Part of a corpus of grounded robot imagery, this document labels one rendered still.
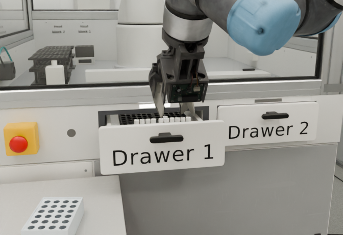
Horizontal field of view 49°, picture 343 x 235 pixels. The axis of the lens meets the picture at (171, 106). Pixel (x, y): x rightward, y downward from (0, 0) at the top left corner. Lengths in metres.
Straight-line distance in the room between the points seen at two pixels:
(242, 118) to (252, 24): 0.63
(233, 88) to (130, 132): 0.33
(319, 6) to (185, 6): 0.18
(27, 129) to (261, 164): 0.64
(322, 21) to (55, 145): 0.70
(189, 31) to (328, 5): 0.18
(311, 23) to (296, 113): 0.58
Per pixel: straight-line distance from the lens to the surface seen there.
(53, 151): 1.02
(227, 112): 1.02
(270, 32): 0.44
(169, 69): 0.61
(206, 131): 0.88
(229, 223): 1.18
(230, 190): 1.13
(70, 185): 0.98
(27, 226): 0.77
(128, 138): 0.85
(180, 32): 0.55
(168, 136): 0.82
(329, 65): 1.15
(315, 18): 0.55
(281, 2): 0.44
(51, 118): 0.99
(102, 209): 0.86
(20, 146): 0.94
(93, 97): 0.97
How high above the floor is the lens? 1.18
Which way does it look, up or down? 14 degrees down
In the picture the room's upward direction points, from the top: straight up
